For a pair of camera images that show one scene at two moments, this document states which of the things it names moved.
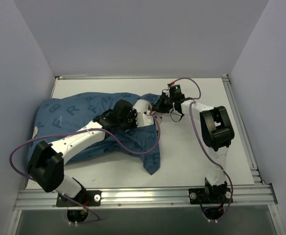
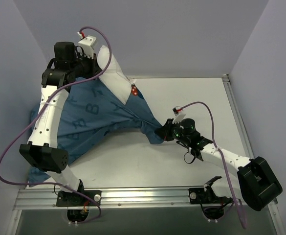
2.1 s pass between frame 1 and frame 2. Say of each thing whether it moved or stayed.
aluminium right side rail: stayed
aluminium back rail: stayed
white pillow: moved
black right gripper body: moved
